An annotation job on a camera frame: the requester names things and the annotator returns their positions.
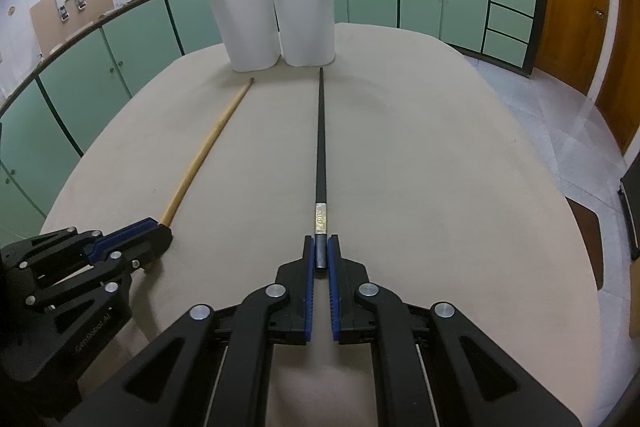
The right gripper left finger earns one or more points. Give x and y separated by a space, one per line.
211 367

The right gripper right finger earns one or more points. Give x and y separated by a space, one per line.
433 366

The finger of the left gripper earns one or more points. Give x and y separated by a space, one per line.
101 246
143 249

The plain wooden chopstick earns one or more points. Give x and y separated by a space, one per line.
200 157

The cardboard box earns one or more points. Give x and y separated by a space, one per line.
56 21

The left white plastic cup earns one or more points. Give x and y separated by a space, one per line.
249 32

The white plastic cup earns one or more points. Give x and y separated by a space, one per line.
249 32
306 31

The right white plastic cup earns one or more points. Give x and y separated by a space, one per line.
306 31

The green lower cabinets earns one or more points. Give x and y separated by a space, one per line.
51 120

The wooden door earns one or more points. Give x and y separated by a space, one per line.
570 50

